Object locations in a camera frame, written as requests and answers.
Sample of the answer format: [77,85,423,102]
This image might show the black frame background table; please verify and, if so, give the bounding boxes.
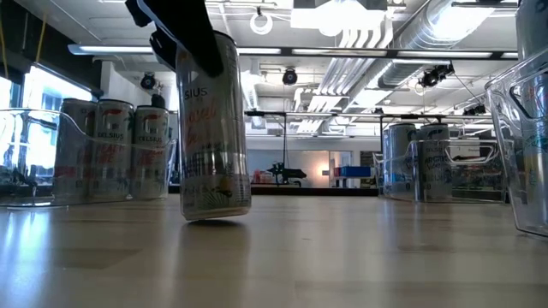
[337,113,493,145]
[244,109,299,172]

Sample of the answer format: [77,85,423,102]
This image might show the large bright window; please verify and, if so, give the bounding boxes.
[0,63,93,185]

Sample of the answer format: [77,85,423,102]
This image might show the clear plastic bin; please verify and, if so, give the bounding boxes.
[372,139,506,204]
[485,44,548,239]
[0,106,177,209]

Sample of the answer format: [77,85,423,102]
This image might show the blue storage bins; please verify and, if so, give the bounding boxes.
[340,165,372,178]

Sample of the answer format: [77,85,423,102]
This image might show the silver ceiling duct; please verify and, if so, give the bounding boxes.
[378,0,496,89]

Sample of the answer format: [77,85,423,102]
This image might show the white ceiling lamp panel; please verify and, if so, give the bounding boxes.
[290,7,389,38]

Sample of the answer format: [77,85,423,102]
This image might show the yellow hanging cable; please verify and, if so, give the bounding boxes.
[36,12,47,65]

